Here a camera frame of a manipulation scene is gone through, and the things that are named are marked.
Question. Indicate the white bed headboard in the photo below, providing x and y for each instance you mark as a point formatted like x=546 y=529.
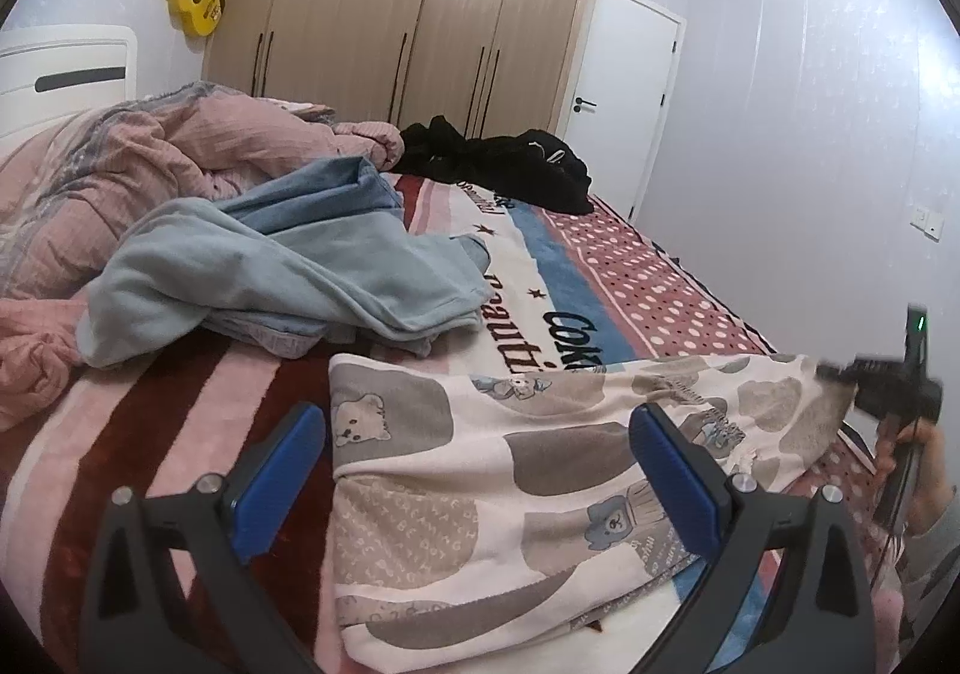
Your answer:
x=60 y=56

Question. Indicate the printed striped dotted bed blanket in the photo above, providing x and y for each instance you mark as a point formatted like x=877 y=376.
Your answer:
x=660 y=277

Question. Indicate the beige wooden wardrobe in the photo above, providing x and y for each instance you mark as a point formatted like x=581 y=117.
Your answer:
x=360 y=7

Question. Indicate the light blue sweatshirt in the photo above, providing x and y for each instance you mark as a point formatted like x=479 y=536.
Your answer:
x=247 y=269

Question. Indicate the white wall socket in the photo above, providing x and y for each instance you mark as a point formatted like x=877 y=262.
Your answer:
x=928 y=221

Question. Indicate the white door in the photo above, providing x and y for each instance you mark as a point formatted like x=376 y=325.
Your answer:
x=622 y=82

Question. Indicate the pink duvet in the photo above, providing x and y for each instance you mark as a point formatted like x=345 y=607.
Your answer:
x=150 y=149

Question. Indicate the person's right forearm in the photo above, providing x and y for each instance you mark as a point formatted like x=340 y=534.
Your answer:
x=934 y=569

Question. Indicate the blue denim garment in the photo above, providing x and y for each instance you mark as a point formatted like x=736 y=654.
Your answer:
x=322 y=183

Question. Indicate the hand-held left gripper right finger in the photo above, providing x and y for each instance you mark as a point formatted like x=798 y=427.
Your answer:
x=671 y=483

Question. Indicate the person's right hand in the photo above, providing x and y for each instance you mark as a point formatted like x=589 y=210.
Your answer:
x=937 y=471

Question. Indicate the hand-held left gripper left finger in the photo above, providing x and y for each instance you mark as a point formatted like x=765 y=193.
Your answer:
x=277 y=486

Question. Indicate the cream grey-spotted pants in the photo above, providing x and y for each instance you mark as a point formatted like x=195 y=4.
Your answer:
x=480 y=494

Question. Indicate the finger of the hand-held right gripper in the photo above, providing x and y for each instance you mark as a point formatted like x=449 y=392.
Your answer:
x=836 y=370

